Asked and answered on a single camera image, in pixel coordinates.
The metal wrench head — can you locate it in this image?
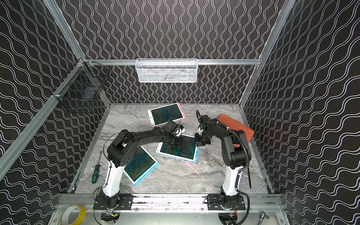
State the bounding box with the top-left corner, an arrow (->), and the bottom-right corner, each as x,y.
257,211 -> 269,225

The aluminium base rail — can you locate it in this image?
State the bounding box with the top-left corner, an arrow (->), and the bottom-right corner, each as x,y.
57,193 -> 282,213

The green handled screwdriver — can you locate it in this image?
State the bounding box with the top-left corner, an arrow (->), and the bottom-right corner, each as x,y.
91,151 -> 102,184

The white wire mesh basket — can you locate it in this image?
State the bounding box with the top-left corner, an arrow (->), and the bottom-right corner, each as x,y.
135,58 -> 198,83

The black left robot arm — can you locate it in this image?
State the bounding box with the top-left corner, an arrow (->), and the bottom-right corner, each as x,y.
99,121 -> 185,201

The pink framed writing tablet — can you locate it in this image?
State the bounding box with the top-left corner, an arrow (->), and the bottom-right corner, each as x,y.
148,103 -> 186,127

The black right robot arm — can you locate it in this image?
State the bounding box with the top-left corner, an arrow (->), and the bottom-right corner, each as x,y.
195,111 -> 251,207

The blue writing tablet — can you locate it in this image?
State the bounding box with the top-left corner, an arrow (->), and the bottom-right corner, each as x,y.
124,146 -> 159,186
156,135 -> 200,163

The black hex key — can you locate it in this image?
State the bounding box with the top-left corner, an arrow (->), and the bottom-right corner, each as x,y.
247,167 -> 252,189

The orange plastic tool case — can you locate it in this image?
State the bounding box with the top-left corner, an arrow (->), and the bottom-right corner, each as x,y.
218,114 -> 255,145

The black wire basket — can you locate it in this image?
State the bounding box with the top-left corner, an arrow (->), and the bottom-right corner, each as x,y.
55,61 -> 110,113

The yellow tape roll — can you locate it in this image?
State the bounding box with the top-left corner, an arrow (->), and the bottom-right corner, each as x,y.
60,205 -> 87,225

